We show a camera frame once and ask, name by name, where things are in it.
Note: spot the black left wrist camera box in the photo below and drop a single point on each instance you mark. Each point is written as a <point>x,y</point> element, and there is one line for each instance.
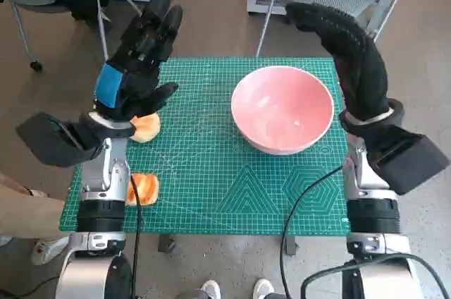
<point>53,140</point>

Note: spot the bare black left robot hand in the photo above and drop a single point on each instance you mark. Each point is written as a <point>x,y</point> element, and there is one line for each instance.
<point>141,48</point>

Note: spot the round bread bun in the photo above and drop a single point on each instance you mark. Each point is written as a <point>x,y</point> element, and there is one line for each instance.
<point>146,131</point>

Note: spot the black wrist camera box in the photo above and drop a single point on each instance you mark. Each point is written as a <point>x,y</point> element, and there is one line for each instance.
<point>53,140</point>
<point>412,161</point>

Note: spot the grey table leg bracket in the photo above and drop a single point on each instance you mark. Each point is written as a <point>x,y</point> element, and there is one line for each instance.
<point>290,245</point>
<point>166,244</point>

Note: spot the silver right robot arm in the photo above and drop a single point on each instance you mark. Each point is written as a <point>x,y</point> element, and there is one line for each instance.
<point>370,179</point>

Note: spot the pink bowl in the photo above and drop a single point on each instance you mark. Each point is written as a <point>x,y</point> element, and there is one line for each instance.
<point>282,108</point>

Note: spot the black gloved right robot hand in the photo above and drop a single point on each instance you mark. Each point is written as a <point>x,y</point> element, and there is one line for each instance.
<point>359,66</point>

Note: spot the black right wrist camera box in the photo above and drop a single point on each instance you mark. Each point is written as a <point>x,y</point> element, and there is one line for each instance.
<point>412,161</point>

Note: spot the person in beige trousers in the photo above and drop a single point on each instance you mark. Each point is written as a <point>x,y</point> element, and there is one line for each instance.
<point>28,214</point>

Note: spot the green cutting mat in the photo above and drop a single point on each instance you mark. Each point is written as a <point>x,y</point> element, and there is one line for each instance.
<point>211,172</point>

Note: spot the long striped bread loaf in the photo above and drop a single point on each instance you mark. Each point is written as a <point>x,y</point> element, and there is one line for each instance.
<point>149,189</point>

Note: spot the person with white shoes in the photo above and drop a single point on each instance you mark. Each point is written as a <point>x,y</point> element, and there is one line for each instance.
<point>211,290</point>

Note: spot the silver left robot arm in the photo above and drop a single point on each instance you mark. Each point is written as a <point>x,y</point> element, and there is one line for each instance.
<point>102,172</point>

